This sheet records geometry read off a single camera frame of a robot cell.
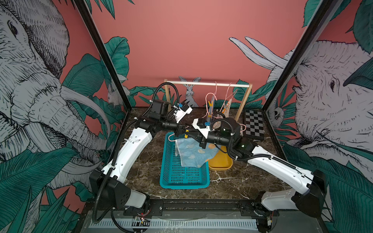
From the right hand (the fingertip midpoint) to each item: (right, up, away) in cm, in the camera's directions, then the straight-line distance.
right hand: (186, 128), depth 62 cm
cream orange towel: (+24, +11, +27) cm, 38 cm away
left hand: (+3, +1, +6) cm, 7 cm away
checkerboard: (+51, +4, +49) cm, 70 cm away
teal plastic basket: (-8, -30, +23) cm, 38 cm away
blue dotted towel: (+2, -16, +19) cm, 25 cm away
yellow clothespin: (-1, -4, +2) cm, 4 cm away
